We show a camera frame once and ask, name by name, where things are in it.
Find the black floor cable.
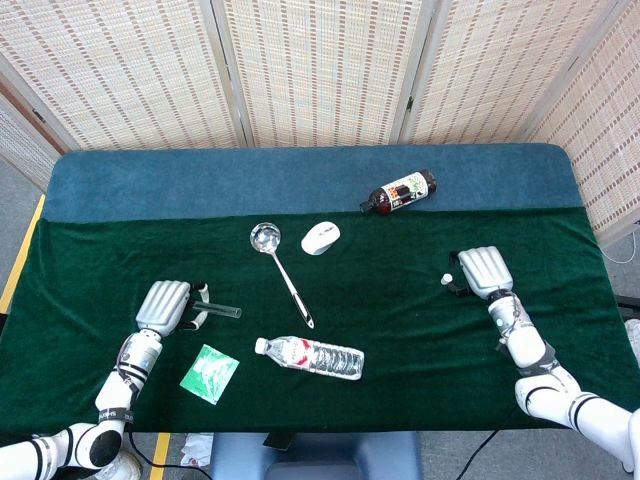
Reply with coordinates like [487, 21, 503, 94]
[457, 409, 519, 480]
[128, 430, 214, 471]

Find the steel ladle with black grip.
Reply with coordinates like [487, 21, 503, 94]
[249, 222, 316, 330]

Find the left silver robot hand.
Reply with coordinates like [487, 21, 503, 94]
[135, 280, 210, 337]

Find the white computer mouse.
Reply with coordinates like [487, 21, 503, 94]
[300, 221, 342, 258]

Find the crumpled white paper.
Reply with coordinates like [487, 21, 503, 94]
[179, 433, 215, 467]

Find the blue table cover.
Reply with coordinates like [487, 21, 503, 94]
[42, 143, 586, 224]

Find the thin white cable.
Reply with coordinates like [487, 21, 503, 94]
[599, 244, 640, 264]

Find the white round floor object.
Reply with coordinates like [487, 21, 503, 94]
[97, 449, 145, 480]

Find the green velvet cloth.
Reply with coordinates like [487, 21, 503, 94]
[0, 205, 629, 434]

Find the clear plastic water bottle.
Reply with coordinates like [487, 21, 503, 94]
[254, 335, 366, 382]

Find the woven folding screen panel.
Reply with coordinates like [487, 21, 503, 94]
[0, 0, 251, 151]
[394, 0, 626, 146]
[0, 89, 66, 191]
[199, 0, 436, 149]
[524, 0, 640, 246]

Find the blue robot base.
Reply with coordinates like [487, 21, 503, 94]
[209, 431, 424, 480]

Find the dark tea bottle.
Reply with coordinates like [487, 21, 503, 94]
[359, 168, 438, 217]

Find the green sachet packet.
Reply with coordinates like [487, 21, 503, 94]
[179, 343, 240, 406]

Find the clear glass test tube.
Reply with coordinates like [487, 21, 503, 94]
[192, 298, 244, 320]

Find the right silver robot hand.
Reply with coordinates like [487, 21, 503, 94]
[439, 246, 516, 300]

